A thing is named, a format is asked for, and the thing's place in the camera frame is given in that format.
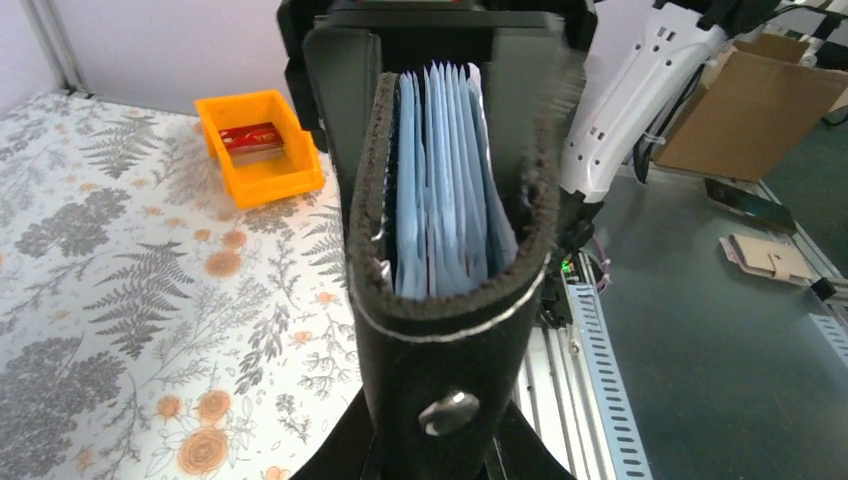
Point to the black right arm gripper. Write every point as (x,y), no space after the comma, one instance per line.
(532,87)

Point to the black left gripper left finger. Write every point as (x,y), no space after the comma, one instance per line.
(350,452)

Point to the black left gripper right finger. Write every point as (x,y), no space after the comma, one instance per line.
(517,453)

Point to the black leather card holder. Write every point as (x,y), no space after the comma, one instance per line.
(438,374)

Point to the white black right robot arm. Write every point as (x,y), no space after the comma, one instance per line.
(474,143)

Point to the red cards in bin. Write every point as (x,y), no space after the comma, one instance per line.
(251,144)

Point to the orange plastic bin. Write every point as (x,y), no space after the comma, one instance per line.
(297,171)

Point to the floral patterned table mat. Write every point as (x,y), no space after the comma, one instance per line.
(150,329)

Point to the brown cardboard box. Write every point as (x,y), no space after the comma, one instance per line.
(751,109)

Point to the small cardboard piece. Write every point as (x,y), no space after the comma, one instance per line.
(767,259)

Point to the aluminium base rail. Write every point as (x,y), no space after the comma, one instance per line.
(570,388)

